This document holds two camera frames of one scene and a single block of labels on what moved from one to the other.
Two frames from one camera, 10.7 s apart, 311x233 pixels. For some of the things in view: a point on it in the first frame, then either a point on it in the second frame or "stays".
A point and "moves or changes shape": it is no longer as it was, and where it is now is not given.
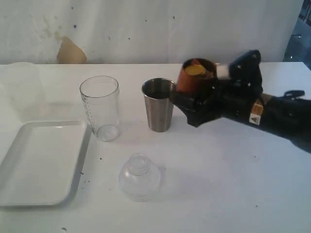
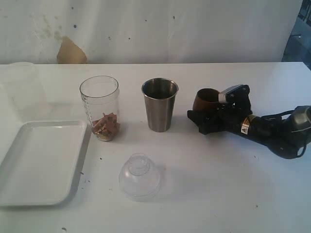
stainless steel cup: (157, 92) stays
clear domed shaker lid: (140, 178) stays
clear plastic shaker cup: (100, 94) stays
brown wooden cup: (194, 74) moves or changes shape
